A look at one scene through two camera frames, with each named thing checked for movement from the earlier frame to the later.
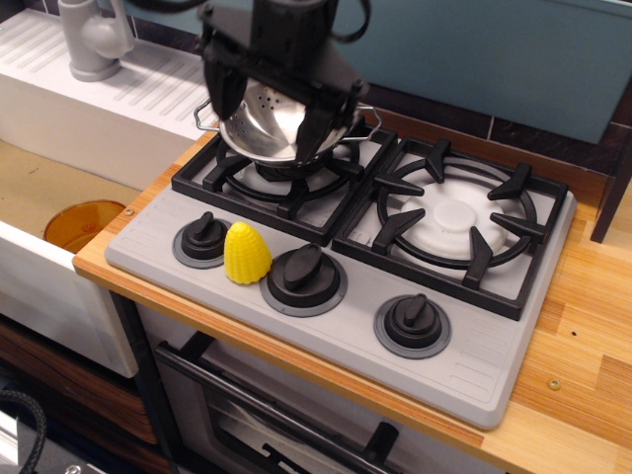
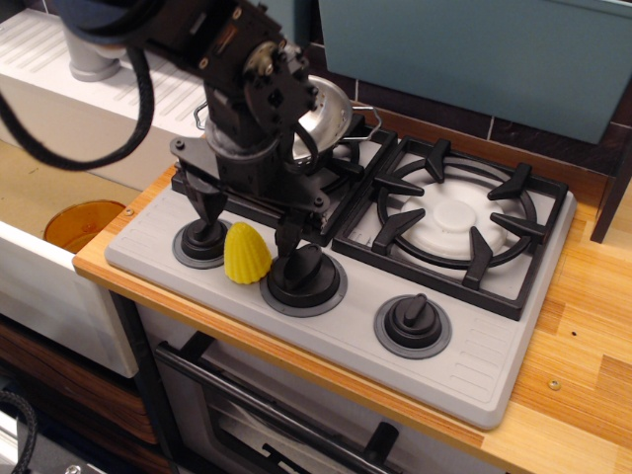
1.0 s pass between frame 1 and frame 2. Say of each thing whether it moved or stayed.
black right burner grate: stayed
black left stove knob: stayed
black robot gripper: moved
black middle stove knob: stayed
